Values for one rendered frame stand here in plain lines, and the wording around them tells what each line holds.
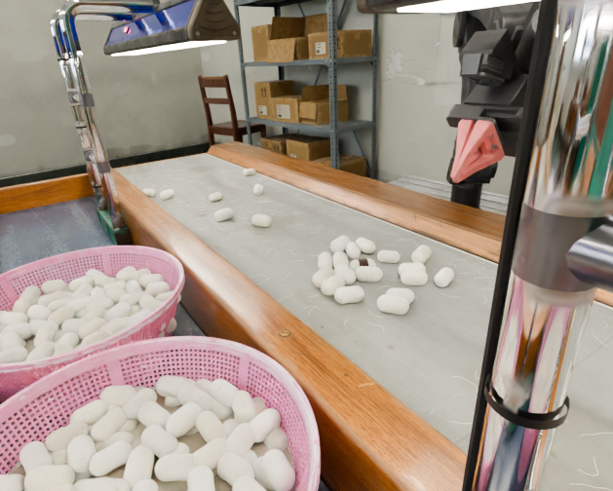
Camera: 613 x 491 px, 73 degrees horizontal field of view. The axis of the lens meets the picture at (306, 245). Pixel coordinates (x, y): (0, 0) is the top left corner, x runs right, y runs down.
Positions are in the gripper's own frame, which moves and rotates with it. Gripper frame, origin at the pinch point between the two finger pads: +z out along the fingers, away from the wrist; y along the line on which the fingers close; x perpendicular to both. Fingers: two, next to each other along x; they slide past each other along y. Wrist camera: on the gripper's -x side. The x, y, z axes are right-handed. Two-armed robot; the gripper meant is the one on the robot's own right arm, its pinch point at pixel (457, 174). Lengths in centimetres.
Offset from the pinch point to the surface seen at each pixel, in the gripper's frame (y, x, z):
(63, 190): -99, -14, 38
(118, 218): -53, -13, 33
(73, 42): -53, -37, 13
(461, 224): -2.5, 10.9, 1.5
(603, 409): 25.3, 0.1, 18.7
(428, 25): -154, 93, -158
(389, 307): 5.1, -3.3, 20.5
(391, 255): -3.5, 2.6, 13.1
